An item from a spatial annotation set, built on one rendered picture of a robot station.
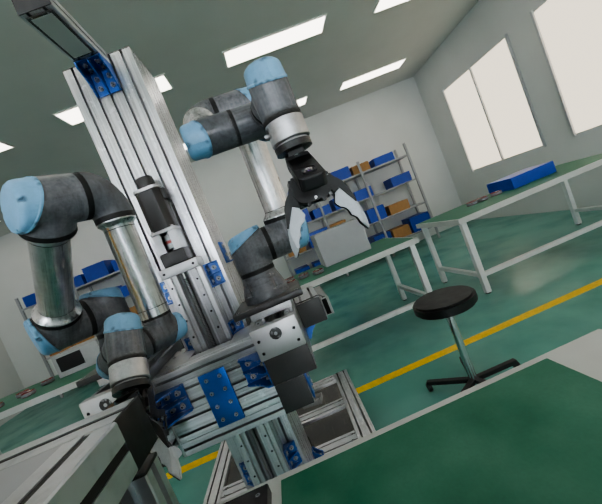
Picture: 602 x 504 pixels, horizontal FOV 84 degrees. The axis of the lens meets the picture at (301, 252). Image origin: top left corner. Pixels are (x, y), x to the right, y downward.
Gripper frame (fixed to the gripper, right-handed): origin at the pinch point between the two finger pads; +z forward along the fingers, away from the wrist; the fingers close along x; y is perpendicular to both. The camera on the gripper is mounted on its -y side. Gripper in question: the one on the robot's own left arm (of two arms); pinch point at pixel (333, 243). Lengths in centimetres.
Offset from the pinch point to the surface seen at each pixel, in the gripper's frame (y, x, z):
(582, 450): -16.4, -20.0, 40.3
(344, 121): 646, -206, -181
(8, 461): -33.2, 36.2, 3.9
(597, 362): -1, -38, 40
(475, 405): 1.2, -14.2, 40.3
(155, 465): -29.5, 27.8, 10.8
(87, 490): -39.8, 26.1, 5.6
